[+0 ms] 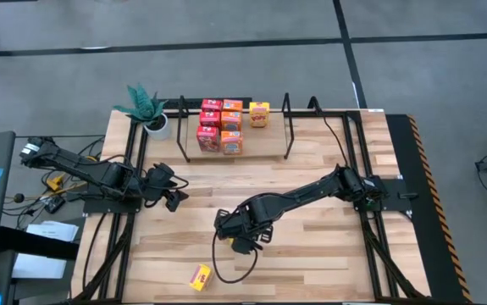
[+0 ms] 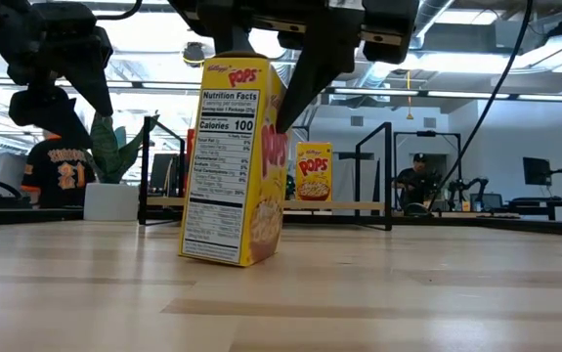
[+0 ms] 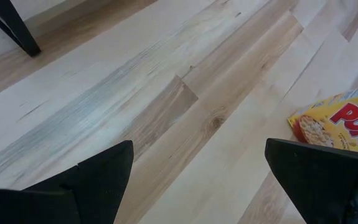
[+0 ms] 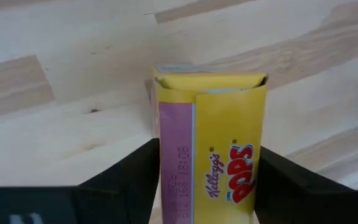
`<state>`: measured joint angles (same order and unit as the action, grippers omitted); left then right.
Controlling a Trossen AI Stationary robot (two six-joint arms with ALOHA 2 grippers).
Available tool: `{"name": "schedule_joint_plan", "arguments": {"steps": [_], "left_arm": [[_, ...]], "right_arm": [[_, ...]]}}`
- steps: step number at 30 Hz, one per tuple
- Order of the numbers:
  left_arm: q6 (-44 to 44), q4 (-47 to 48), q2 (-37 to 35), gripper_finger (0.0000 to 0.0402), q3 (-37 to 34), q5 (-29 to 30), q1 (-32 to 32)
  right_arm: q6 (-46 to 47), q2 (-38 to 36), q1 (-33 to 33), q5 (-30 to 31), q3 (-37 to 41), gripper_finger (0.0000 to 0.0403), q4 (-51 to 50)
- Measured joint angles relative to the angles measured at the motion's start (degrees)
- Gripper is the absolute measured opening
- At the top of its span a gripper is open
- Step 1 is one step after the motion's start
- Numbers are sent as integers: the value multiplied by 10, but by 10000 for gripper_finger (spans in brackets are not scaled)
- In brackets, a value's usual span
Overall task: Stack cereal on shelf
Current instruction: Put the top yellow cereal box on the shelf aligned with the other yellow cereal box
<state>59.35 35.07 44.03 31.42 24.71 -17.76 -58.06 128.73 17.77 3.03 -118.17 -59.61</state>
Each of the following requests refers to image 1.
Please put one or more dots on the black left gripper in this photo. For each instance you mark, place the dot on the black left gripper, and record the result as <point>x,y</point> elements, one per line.
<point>161,175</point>

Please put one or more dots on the black ball knob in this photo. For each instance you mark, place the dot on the black ball knob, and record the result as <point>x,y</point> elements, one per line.
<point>19,197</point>

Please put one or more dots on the Frosted Mini Wheats orange box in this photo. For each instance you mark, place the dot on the Frosted Mini Wheats orange box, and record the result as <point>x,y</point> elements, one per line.
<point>231,143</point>
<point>233,105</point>
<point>231,121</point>

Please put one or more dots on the black bar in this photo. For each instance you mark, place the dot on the black bar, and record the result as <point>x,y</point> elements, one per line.
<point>35,245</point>

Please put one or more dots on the green plant in white pot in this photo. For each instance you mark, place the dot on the green plant in white pot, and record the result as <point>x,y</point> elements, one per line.
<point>160,131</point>

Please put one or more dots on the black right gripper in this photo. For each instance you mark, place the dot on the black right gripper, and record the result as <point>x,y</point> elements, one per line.
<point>236,224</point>

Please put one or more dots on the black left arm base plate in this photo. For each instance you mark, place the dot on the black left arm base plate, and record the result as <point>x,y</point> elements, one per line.
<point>99,207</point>

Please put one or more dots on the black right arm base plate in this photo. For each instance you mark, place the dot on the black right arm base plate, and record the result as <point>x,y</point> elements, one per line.
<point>395,197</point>

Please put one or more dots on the Froot Loops red cereal box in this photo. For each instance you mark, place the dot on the Froot Loops red cereal box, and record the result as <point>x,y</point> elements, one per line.
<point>209,119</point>
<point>207,140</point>
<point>211,105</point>

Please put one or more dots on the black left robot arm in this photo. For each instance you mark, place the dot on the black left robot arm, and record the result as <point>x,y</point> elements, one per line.
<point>78,163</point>

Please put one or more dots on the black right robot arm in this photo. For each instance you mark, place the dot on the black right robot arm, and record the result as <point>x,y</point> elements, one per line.
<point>302,195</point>

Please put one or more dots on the black aluminium frame rail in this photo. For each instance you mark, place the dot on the black aluminium frame rail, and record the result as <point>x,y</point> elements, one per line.
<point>347,140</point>
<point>132,140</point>
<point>143,144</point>
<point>184,103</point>
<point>359,140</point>

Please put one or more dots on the white paper sheet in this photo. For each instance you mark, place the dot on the white paper sheet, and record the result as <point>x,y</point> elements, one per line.
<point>57,231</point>
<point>35,267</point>

